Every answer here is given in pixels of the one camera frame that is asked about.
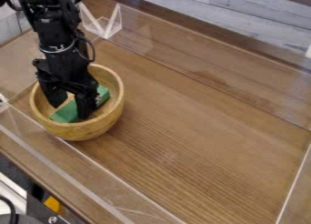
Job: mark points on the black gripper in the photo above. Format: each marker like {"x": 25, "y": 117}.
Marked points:
{"x": 63, "y": 74}

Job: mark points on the green rectangular block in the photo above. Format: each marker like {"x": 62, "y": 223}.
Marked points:
{"x": 67, "y": 113}

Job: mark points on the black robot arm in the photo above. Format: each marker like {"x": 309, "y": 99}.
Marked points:
{"x": 54, "y": 19}

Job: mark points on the brown wooden bowl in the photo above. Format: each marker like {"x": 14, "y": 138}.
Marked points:
{"x": 103, "y": 117}

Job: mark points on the clear acrylic front barrier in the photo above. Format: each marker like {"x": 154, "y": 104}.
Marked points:
{"x": 98, "y": 196}

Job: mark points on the yellow black device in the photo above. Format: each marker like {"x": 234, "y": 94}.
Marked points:
{"x": 41, "y": 212}

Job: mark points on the clear acrylic corner bracket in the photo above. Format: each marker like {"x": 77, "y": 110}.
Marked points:
{"x": 103, "y": 27}

